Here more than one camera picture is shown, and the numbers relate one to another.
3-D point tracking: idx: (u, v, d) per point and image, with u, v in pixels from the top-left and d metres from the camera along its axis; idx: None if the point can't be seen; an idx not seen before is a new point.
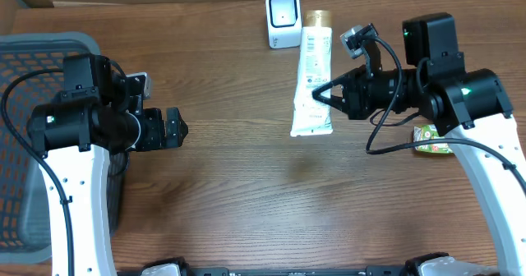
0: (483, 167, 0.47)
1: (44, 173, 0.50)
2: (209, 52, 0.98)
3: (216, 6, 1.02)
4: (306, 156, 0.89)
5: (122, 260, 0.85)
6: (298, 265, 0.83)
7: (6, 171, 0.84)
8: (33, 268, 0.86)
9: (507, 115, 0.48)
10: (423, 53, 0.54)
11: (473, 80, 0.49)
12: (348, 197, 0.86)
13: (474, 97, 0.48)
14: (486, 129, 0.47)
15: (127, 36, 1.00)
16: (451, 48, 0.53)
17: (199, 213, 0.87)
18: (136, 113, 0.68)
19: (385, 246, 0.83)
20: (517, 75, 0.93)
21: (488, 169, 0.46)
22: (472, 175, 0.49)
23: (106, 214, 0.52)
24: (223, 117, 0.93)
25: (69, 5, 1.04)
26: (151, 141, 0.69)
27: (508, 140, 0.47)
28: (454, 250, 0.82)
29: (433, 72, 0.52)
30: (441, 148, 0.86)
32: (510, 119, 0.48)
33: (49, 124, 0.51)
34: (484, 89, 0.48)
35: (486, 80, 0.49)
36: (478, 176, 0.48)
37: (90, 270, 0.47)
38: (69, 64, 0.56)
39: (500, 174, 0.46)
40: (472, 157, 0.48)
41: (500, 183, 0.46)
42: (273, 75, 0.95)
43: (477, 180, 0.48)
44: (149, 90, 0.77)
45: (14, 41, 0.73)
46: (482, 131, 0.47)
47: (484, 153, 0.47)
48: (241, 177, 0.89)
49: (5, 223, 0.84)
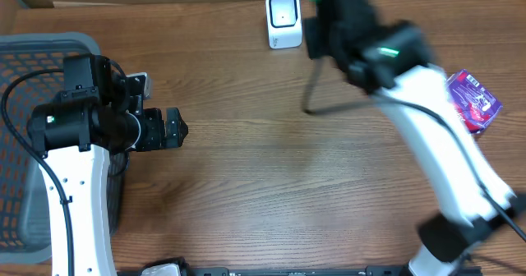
0: (418, 127, 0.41)
1: (44, 173, 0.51)
2: (209, 53, 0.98)
3: (216, 6, 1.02)
4: (306, 156, 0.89)
5: (122, 260, 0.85)
6: (298, 265, 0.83)
7: (6, 170, 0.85)
8: (33, 268, 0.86)
9: (431, 69, 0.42)
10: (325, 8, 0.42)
11: (393, 38, 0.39)
12: (348, 197, 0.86)
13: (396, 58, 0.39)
14: (415, 89, 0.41)
15: (127, 37, 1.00)
16: (370, 0, 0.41)
17: (199, 213, 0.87)
18: (136, 113, 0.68)
19: (385, 246, 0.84)
20: (517, 75, 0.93)
21: (422, 127, 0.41)
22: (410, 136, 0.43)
23: (106, 214, 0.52)
24: (223, 117, 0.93)
25: (69, 5, 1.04)
26: (151, 142, 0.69)
27: (422, 92, 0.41)
28: None
29: (341, 37, 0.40)
30: None
32: (436, 71, 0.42)
33: (49, 124, 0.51)
34: (406, 45, 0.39)
35: (403, 34, 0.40)
36: (414, 136, 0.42)
37: (90, 270, 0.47)
38: (69, 64, 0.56)
39: (437, 134, 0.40)
40: (402, 116, 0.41)
41: (435, 142, 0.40)
42: (273, 75, 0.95)
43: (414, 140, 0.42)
44: (149, 90, 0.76)
45: (14, 41, 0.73)
46: (411, 89, 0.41)
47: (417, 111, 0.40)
48: (241, 177, 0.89)
49: (5, 223, 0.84)
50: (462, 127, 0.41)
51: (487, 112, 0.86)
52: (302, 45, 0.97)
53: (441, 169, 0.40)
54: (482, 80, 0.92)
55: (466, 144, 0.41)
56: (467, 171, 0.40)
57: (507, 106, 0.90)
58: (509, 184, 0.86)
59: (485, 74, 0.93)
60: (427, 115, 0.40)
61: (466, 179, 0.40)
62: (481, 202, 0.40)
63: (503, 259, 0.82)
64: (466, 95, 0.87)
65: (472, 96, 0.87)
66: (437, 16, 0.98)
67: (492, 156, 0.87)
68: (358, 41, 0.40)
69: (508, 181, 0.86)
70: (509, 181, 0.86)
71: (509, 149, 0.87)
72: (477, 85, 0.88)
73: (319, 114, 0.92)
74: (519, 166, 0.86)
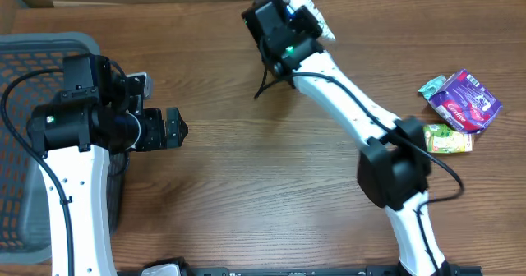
0: (320, 89, 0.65)
1: (44, 173, 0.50)
2: (209, 52, 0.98)
3: (216, 6, 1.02)
4: (306, 155, 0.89)
5: (122, 260, 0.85)
6: (298, 265, 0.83)
7: (6, 170, 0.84)
8: (33, 268, 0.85)
9: (320, 52, 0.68)
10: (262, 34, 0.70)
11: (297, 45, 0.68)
12: (348, 197, 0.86)
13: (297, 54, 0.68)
14: (313, 63, 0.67)
15: (127, 36, 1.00)
16: (279, 23, 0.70)
17: (199, 213, 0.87)
18: (136, 113, 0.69)
19: (385, 246, 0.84)
20: (517, 75, 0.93)
21: (324, 89, 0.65)
22: (322, 101, 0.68)
23: (105, 214, 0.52)
24: (223, 117, 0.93)
25: (69, 4, 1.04)
26: (151, 141, 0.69)
27: (318, 66, 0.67)
28: (455, 250, 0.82)
29: (272, 44, 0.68)
30: (441, 148, 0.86)
32: (324, 53, 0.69)
33: (49, 125, 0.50)
34: (306, 48, 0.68)
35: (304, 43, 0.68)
36: (320, 98, 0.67)
37: (90, 270, 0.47)
38: (69, 64, 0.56)
39: (331, 89, 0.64)
40: (307, 85, 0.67)
41: (333, 93, 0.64)
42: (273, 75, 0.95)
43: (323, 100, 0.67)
44: (149, 90, 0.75)
45: (14, 41, 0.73)
46: (311, 65, 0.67)
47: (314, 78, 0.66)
48: (241, 177, 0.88)
49: (5, 223, 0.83)
50: (348, 82, 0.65)
51: (487, 112, 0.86)
52: None
53: (342, 114, 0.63)
54: (482, 80, 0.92)
55: (355, 93, 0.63)
56: (358, 111, 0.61)
57: (507, 106, 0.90)
58: (509, 184, 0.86)
59: (485, 74, 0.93)
60: (321, 79, 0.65)
61: (359, 113, 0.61)
62: (373, 129, 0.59)
63: (503, 259, 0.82)
64: (467, 95, 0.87)
65: (472, 96, 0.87)
66: (438, 15, 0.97)
67: (492, 155, 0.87)
68: (279, 47, 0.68)
69: (508, 180, 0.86)
70: (510, 181, 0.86)
71: (509, 149, 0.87)
72: (477, 85, 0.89)
73: (319, 114, 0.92)
74: (519, 166, 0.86)
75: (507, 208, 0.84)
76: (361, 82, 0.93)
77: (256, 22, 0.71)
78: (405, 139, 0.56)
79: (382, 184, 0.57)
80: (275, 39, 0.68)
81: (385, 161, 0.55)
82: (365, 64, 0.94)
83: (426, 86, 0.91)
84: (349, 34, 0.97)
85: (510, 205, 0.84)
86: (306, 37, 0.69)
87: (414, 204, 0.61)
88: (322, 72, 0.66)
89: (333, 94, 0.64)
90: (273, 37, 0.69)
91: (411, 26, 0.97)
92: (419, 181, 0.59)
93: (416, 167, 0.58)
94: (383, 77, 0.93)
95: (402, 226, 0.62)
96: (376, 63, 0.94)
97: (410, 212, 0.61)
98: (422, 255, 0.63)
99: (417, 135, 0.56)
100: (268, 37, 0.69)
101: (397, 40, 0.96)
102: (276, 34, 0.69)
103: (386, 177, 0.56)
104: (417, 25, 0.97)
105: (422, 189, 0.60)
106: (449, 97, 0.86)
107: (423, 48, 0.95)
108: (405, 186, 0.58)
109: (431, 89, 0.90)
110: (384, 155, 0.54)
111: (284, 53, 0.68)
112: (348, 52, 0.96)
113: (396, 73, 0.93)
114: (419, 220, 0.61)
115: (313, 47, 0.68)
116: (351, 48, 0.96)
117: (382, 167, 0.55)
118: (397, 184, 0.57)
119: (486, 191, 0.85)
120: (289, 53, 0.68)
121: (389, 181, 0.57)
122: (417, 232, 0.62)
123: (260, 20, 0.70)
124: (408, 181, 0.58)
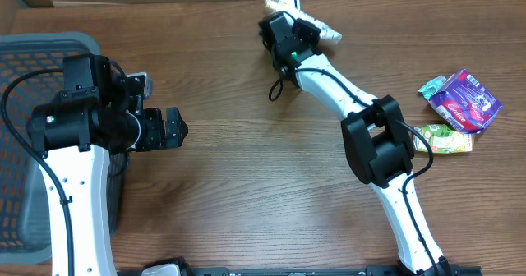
0: (316, 80, 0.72)
1: (44, 173, 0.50)
2: (209, 53, 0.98)
3: (216, 6, 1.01)
4: (306, 155, 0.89)
5: (122, 260, 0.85)
6: (298, 265, 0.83)
7: (6, 170, 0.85)
8: (33, 268, 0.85)
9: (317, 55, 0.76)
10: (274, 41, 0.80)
11: (302, 51, 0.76)
12: (348, 196, 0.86)
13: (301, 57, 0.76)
14: (309, 61, 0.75)
15: (127, 36, 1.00)
16: (288, 34, 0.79)
17: (199, 213, 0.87)
18: (136, 113, 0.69)
19: (385, 246, 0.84)
20: (516, 75, 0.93)
21: (320, 82, 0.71)
22: (318, 93, 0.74)
23: (105, 214, 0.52)
24: (223, 117, 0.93)
25: (69, 4, 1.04)
26: (151, 141, 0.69)
27: (314, 62, 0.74)
28: (454, 250, 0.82)
29: (281, 50, 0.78)
30: (441, 148, 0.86)
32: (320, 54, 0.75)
33: (49, 124, 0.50)
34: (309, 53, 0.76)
35: (307, 50, 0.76)
36: (317, 90, 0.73)
37: (90, 269, 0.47)
38: (69, 63, 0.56)
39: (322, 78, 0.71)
40: (306, 78, 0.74)
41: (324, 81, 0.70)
42: (273, 75, 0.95)
43: (318, 92, 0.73)
44: (150, 90, 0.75)
45: (14, 41, 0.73)
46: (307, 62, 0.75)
47: (310, 72, 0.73)
48: (241, 177, 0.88)
49: (5, 223, 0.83)
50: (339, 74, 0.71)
51: (487, 112, 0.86)
52: None
53: (331, 98, 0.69)
54: (482, 80, 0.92)
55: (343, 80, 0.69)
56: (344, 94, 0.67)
57: (506, 106, 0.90)
58: (509, 184, 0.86)
59: (485, 74, 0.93)
60: (316, 72, 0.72)
61: (343, 95, 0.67)
62: (353, 107, 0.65)
63: (503, 259, 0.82)
64: (467, 95, 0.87)
65: (472, 96, 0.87)
66: (437, 16, 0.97)
67: (492, 156, 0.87)
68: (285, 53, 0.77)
69: (508, 180, 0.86)
70: (509, 181, 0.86)
71: (509, 149, 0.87)
72: (477, 85, 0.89)
73: (319, 114, 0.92)
74: (519, 166, 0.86)
75: (507, 209, 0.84)
76: (361, 82, 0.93)
77: (269, 30, 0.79)
78: (382, 113, 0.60)
79: (362, 157, 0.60)
80: (284, 47, 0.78)
81: (362, 131, 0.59)
82: (365, 64, 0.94)
83: (426, 86, 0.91)
84: (350, 34, 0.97)
85: (510, 205, 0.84)
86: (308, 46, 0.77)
87: (401, 183, 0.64)
88: (318, 66, 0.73)
89: (324, 82, 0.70)
90: (283, 43, 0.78)
91: (411, 26, 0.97)
92: (403, 160, 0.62)
93: (397, 144, 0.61)
94: (383, 77, 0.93)
95: (390, 209, 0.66)
96: (376, 63, 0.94)
97: (396, 191, 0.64)
98: (414, 241, 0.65)
99: (394, 111, 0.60)
100: (279, 44, 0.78)
101: (397, 40, 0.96)
102: (285, 42, 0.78)
103: (366, 149, 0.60)
104: (417, 26, 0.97)
105: (408, 169, 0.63)
106: (449, 97, 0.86)
107: (423, 48, 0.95)
108: (389, 163, 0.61)
109: (431, 89, 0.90)
110: (360, 126, 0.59)
111: (289, 57, 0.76)
112: (348, 52, 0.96)
113: (396, 73, 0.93)
114: (406, 200, 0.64)
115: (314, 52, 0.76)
116: (352, 48, 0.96)
117: (361, 139, 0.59)
118: (377, 158, 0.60)
119: (486, 191, 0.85)
120: (294, 57, 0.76)
121: (369, 154, 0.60)
122: (405, 215, 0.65)
123: (274, 29, 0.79)
124: (391, 158, 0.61)
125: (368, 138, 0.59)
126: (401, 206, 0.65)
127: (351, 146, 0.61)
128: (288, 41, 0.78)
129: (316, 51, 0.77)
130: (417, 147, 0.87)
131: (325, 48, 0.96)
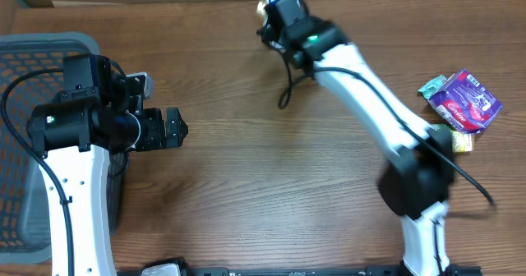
0: (344, 85, 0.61)
1: (44, 173, 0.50)
2: (209, 52, 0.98)
3: (216, 6, 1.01)
4: (306, 155, 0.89)
5: (122, 260, 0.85)
6: (298, 265, 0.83)
7: (6, 170, 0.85)
8: (33, 268, 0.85)
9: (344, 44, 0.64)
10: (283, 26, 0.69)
11: (320, 35, 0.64)
12: (348, 197, 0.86)
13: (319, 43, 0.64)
14: (335, 57, 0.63)
15: (127, 36, 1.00)
16: (300, 16, 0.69)
17: (199, 213, 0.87)
18: (136, 113, 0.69)
19: (385, 246, 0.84)
20: (517, 75, 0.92)
21: (348, 86, 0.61)
22: (343, 96, 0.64)
23: (105, 214, 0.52)
24: (223, 117, 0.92)
25: (69, 4, 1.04)
26: (151, 141, 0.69)
27: (340, 58, 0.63)
28: (455, 250, 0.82)
29: (292, 34, 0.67)
30: None
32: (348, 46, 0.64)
33: (49, 125, 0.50)
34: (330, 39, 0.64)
35: (327, 35, 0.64)
36: (348, 96, 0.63)
37: (90, 270, 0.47)
38: (69, 63, 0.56)
39: (352, 85, 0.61)
40: (331, 79, 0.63)
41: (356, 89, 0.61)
42: (273, 75, 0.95)
43: (342, 94, 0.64)
44: (149, 90, 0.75)
45: (13, 41, 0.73)
46: (331, 59, 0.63)
47: (338, 73, 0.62)
48: (241, 177, 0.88)
49: (5, 223, 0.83)
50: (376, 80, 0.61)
51: (487, 112, 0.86)
52: None
53: (368, 117, 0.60)
54: (482, 80, 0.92)
55: (381, 91, 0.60)
56: (385, 113, 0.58)
57: (507, 106, 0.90)
58: (510, 184, 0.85)
59: (485, 74, 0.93)
60: (348, 74, 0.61)
61: (386, 117, 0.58)
62: (402, 135, 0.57)
63: (503, 259, 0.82)
64: (467, 94, 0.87)
65: (472, 96, 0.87)
66: (437, 15, 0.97)
67: (492, 155, 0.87)
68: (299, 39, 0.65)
69: (508, 180, 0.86)
70: (510, 181, 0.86)
71: (509, 149, 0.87)
72: (477, 85, 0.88)
73: (319, 114, 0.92)
74: (519, 166, 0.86)
75: (508, 209, 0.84)
76: None
77: (277, 13, 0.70)
78: (432, 149, 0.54)
79: (409, 196, 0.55)
80: (294, 30, 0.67)
81: (412, 172, 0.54)
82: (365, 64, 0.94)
83: (426, 86, 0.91)
84: (350, 34, 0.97)
85: (510, 205, 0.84)
86: (329, 29, 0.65)
87: (433, 214, 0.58)
88: (347, 66, 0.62)
89: (355, 89, 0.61)
90: (295, 28, 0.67)
91: (411, 26, 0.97)
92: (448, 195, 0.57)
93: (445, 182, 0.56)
94: (383, 77, 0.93)
95: (415, 232, 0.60)
96: (376, 63, 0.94)
97: (428, 222, 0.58)
98: (431, 262, 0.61)
99: (445, 145, 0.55)
100: (289, 28, 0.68)
101: (397, 40, 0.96)
102: (297, 25, 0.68)
103: (414, 191, 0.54)
104: (417, 26, 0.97)
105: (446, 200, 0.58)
106: (449, 97, 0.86)
107: (423, 48, 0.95)
108: (426, 195, 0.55)
109: (431, 89, 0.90)
110: (412, 163, 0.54)
111: (306, 43, 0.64)
112: None
113: (396, 73, 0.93)
114: (435, 230, 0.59)
115: (337, 39, 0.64)
116: None
117: (408, 180, 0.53)
118: (426, 198, 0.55)
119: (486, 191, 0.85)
120: (311, 43, 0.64)
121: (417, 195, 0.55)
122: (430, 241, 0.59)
123: (281, 11, 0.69)
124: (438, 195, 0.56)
125: (419, 179, 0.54)
126: (430, 235, 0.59)
127: (396, 184, 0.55)
128: (302, 24, 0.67)
129: (339, 37, 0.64)
130: None
131: None
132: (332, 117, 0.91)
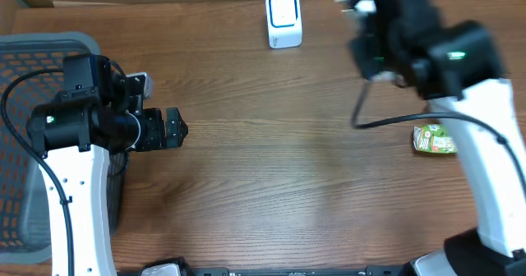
0: (473, 137, 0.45)
1: (44, 173, 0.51)
2: (209, 52, 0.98)
3: (216, 6, 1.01)
4: (307, 156, 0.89)
5: (122, 260, 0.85)
6: (298, 265, 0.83)
7: (6, 170, 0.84)
8: (33, 268, 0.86)
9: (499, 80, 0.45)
10: (394, 18, 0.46)
11: (463, 39, 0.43)
12: (348, 197, 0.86)
13: (464, 59, 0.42)
14: (477, 102, 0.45)
15: (127, 36, 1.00)
16: (424, 5, 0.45)
17: (199, 213, 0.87)
18: (136, 113, 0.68)
19: (385, 246, 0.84)
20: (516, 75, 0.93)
21: (478, 145, 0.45)
22: (458, 141, 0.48)
23: (106, 214, 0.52)
24: (223, 117, 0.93)
25: (69, 4, 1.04)
26: (151, 141, 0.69)
27: (483, 97, 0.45)
28: None
29: (410, 34, 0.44)
30: (441, 148, 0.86)
32: (503, 84, 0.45)
33: (49, 124, 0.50)
34: (478, 52, 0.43)
35: (475, 39, 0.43)
36: (468, 149, 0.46)
37: (90, 270, 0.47)
38: (69, 63, 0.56)
39: (494, 154, 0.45)
40: (463, 129, 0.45)
41: (485, 154, 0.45)
42: (273, 75, 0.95)
43: (458, 140, 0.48)
44: (150, 90, 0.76)
45: (13, 41, 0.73)
46: (474, 102, 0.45)
47: (475, 126, 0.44)
48: (241, 177, 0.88)
49: (5, 223, 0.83)
50: (522, 149, 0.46)
51: None
52: (302, 45, 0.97)
53: (493, 193, 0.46)
54: None
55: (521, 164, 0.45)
56: (516, 200, 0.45)
57: None
58: None
59: None
60: (479, 126, 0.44)
61: (515, 203, 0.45)
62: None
63: None
64: None
65: None
66: None
67: None
68: (430, 43, 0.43)
69: None
70: None
71: None
72: None
73: (319, 114, 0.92)
74: None
75: None
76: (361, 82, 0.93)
77: None
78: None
79: None
80: (413, 29, 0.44)
81: None
82: None
83: None
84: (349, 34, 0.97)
85: None
86: (475, 33, 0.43)
87: None
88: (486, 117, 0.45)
89: (485, 155, 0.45)
90: (416, 23, 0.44)
91: None
92: None
93: None
94: None
95: None
96: None
97: None
98: None
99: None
100: (406, 21, 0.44)
101: None
102: (421, 20, 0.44)
103: None
104: None
105: None
106: None
107: None
108: None
109: None
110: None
111: (443, 51, 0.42)
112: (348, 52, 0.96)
113: None
114: None
115: (486, 49, 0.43)
116: None
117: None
118: None
119: None
120: (454, 56, 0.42)
121: None
122: None
123: None
124: None
125: None
126: None
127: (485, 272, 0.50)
128: (428, 18, 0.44)
129: (487, 48, 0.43)
130: (417, 147, 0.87)
131: (324, 49, 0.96)
132: (332, 117, 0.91)
